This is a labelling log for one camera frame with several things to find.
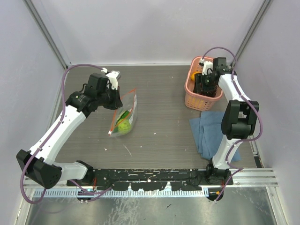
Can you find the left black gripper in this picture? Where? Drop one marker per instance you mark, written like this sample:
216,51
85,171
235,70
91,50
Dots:
116,102

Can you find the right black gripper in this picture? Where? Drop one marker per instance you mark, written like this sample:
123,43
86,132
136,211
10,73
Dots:
198,78

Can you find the yellow orange mango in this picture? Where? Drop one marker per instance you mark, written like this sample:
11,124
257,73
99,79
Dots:
193,76

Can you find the clear red zip top bag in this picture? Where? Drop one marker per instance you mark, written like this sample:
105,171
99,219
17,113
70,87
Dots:
129,101

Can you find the green custard apple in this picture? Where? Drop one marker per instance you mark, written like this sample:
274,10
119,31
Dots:
124,127

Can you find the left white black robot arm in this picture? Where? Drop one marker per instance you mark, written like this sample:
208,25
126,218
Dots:
39,162

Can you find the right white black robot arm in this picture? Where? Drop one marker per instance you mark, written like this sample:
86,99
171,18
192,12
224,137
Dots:
239,119

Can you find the dark purple grape bunch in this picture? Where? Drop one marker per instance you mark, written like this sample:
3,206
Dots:
210,93

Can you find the pink plastic basket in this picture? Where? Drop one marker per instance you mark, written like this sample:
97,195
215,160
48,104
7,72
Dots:
196,101

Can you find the blue folded cloth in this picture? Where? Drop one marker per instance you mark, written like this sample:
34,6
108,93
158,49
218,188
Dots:
207,133

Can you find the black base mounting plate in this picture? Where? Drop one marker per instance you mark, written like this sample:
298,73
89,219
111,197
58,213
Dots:
156,179

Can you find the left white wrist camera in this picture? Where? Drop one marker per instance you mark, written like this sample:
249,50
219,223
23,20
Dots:
113,77

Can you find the right aluminium frame post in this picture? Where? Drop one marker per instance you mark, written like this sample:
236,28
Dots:
253,27

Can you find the aluminium frame post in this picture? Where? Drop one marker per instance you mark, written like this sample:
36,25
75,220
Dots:
253,27
45,32

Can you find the aluminium front rail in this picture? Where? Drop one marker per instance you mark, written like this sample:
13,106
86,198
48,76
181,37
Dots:
259,177

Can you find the left aluminium frame post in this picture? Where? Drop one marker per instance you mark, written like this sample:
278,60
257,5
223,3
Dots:
45,32

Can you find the slotted cable duct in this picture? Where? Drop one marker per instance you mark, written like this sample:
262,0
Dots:
73,192

